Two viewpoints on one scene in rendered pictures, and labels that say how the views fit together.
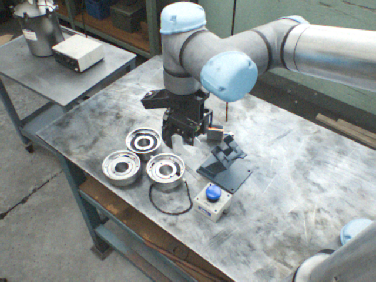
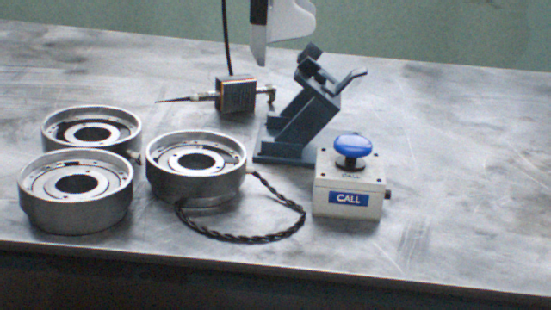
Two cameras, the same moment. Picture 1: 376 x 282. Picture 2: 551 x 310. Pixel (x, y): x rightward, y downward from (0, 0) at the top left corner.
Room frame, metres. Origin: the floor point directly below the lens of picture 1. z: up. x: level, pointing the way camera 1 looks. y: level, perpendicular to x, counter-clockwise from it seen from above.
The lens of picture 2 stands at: (0.00, 0.40, 1.20)
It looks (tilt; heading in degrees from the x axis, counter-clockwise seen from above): 27 degrees down; 323
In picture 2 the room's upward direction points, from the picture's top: 5 degrees clockwise
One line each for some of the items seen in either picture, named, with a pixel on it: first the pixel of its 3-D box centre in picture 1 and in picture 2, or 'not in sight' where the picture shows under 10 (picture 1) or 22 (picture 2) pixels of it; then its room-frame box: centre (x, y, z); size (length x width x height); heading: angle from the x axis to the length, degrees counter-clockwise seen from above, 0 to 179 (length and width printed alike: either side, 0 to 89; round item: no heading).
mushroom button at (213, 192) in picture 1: (212, 195); (350, 160); (0.49, -0.07, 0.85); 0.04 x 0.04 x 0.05
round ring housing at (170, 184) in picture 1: (165, 171); (196, 168); (0.59, 0.06, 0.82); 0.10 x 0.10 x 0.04
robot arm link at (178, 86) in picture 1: (184, 76); not in sight; (0.54, 0.01, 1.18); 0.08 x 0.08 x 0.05
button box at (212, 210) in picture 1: (214, 202); (353, 182); (0.49, -0.07, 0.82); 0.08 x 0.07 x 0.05; 52
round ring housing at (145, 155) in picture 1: (144, 144); (92, 140); (0.70, 0.13, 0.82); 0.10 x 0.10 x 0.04
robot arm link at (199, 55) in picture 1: (226, 63); not in sight; (0.46, -0.06, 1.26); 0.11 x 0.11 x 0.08; 33
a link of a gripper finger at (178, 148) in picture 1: (181, 148); (282, 24); (0.52, 0.01, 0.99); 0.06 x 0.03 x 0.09; 53
